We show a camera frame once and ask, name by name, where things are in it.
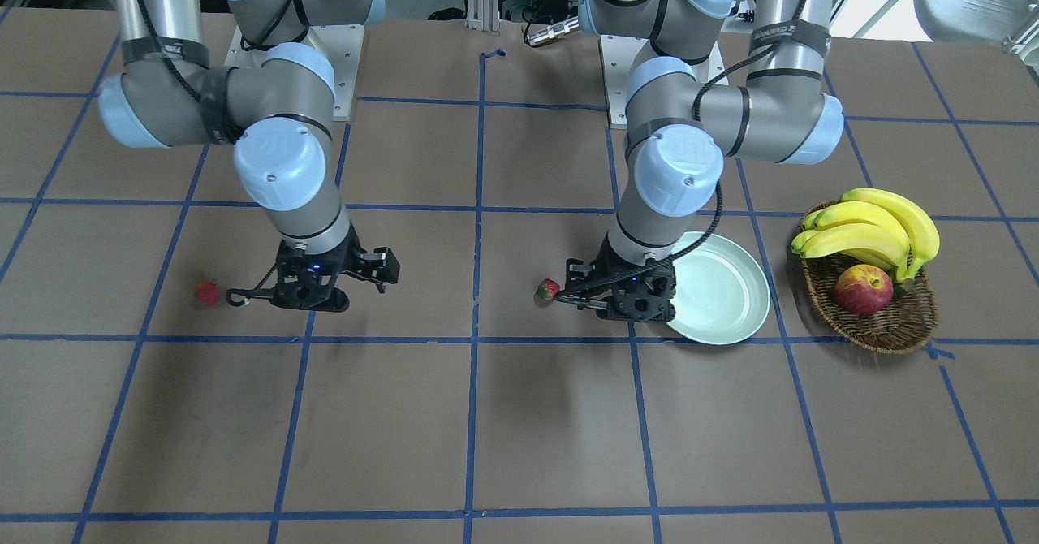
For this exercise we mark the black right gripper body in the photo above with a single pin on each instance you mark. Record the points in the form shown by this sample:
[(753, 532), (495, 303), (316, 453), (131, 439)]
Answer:
[(375, 267)]

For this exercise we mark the brown wicker basket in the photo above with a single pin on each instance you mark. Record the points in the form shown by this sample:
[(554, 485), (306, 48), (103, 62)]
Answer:
[(906, 324)]

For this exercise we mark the light green plate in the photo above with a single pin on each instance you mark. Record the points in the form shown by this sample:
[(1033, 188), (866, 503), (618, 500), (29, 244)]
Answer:
[(721, 293)]

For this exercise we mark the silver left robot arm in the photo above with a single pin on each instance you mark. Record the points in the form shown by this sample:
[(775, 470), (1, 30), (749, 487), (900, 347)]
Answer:
[(681, 123)]

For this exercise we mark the yellow banana bunch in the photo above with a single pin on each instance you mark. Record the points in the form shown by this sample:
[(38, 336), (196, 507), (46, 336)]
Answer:
[(875, 226)]

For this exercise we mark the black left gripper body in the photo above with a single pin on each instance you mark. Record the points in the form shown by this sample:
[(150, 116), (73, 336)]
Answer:
[(578, 277)]

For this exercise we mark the grey office chair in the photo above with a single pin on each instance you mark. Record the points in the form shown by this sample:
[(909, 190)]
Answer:
[(1008, 24)]

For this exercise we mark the red yellow apple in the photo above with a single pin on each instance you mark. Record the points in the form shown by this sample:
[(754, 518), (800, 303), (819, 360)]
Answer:
[(863, 289)]

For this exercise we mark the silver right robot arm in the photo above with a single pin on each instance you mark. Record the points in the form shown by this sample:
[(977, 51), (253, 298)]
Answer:
[(277, 115)]

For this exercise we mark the red strawberry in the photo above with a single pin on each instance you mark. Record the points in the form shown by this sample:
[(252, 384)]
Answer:
[(546, 291), (208, 292)]

